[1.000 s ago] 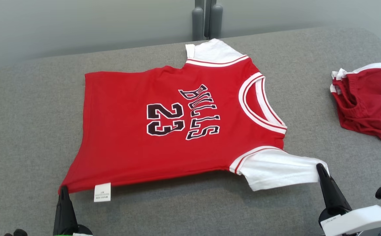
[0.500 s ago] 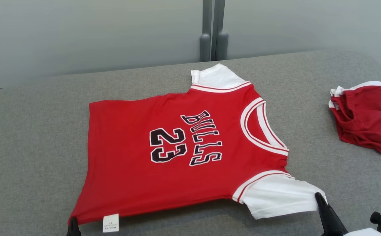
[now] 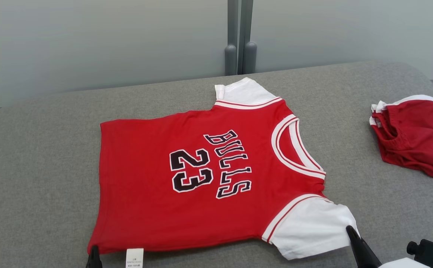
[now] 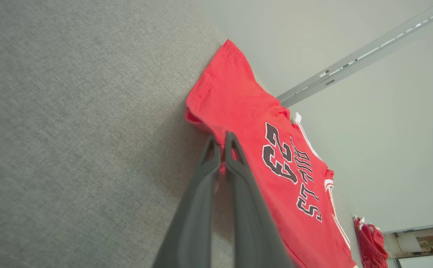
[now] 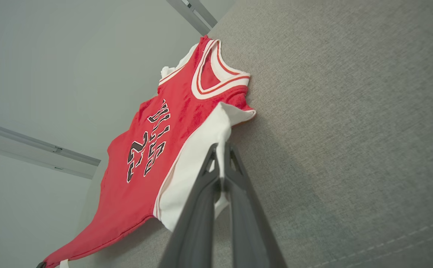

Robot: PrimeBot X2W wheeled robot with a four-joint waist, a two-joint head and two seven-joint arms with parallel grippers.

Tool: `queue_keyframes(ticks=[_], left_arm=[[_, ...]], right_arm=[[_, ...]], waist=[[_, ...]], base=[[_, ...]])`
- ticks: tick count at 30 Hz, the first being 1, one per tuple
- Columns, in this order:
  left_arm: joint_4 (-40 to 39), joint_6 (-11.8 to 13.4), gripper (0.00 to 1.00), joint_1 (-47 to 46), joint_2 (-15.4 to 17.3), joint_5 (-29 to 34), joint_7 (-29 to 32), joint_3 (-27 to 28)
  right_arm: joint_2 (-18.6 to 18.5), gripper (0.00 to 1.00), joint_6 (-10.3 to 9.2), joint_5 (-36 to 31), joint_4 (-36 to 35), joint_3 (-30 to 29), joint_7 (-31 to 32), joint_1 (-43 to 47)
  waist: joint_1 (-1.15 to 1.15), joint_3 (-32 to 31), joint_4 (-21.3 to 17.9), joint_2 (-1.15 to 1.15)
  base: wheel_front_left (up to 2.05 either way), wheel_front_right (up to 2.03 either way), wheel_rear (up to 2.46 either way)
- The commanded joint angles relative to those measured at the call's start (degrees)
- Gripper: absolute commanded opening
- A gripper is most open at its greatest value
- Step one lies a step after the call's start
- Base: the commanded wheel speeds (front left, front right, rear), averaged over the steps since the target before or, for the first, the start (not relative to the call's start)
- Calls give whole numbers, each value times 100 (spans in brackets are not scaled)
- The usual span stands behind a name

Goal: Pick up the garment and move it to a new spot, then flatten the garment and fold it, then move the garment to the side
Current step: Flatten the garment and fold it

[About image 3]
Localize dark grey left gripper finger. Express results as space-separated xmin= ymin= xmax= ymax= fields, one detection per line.
xmin=86 ymin=245 xmax=104 ymax=268

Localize grey aluminium partition post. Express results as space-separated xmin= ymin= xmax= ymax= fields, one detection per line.
xmin=239 ymin=0 xmax=258 ymax=74
xmin=224 ymin=0 xmax=239 ymax=76

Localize red shorts with white trim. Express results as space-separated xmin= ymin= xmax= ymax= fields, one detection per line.
xmin=369 ymin=95 xmax=433 ymax=179

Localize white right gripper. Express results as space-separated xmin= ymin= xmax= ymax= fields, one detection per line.
xmin=346 ymin=225 xmax=431 ymax=268

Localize red Bulls 23 jersey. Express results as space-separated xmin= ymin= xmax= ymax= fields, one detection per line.
xmin=87 ymin=77 xmax=360 ymax=268

